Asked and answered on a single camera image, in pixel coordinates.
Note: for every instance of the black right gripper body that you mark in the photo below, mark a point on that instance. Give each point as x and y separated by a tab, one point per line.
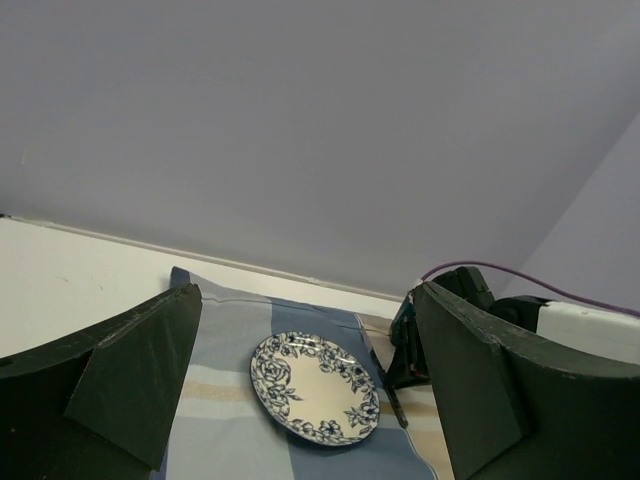
408	366

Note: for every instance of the blue floral ceramic plate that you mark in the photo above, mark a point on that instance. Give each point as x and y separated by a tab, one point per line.
315	389

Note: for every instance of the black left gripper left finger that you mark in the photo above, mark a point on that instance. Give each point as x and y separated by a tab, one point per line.
100	403

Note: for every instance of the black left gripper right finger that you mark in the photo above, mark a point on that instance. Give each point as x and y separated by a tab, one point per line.
514	405

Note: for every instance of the blue beige checked placemat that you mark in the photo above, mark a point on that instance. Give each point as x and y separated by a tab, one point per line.
221	431

